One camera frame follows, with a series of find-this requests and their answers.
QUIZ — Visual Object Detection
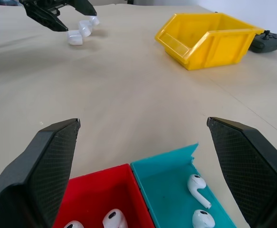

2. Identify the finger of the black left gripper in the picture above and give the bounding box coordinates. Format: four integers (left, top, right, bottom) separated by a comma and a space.
75, 0, 97, 17
23, 2, 69, 33

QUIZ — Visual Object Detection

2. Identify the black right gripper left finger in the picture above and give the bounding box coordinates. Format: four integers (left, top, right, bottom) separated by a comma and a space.
0, 118, 81, 228

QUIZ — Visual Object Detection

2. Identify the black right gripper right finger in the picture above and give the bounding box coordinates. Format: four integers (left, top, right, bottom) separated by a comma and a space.
206, 116, 277, 228

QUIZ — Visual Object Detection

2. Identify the white earbud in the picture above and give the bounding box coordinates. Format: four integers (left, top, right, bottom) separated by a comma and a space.
102, 208, 129, 228
191, 209, 216, 228
63, 220, 85, 228
187, 174, 212, 209

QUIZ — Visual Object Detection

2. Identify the yellow plastic bin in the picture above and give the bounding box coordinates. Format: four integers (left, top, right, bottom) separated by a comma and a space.
154, 12, 265, 71

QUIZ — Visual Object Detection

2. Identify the red plastic tray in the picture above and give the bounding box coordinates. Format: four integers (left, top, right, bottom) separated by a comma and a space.
52, 163, 155, 228

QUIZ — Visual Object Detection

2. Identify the teal plastic tray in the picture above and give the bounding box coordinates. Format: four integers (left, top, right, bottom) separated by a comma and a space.
130, 142, 238, 228

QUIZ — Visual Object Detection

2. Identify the black handheld controller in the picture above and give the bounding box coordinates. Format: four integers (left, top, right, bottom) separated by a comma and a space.
248, 30, 277, 54

